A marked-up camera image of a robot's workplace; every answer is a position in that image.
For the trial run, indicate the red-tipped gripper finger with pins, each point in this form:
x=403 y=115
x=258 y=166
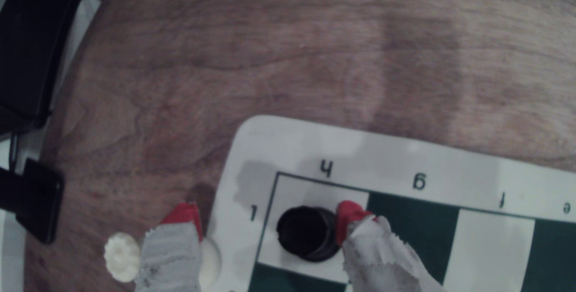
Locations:
x=378 y=256
x=173 y=256

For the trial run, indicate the black chess rook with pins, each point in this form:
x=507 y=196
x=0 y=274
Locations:
x=301 y=233

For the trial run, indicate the white chess queen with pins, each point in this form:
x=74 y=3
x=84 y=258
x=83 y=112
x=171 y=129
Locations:
x=119 y=256

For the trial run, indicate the green white chess board mat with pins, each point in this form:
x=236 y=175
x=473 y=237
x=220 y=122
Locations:
x=315 y=148

